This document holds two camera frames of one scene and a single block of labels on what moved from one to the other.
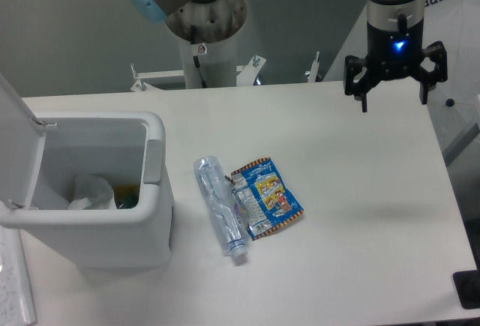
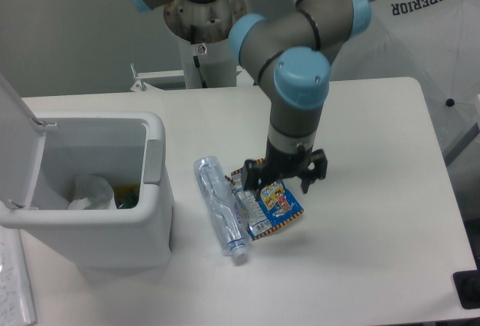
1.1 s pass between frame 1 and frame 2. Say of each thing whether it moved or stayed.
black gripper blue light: moved
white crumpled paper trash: stayed
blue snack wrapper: stayed
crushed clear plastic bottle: stayed
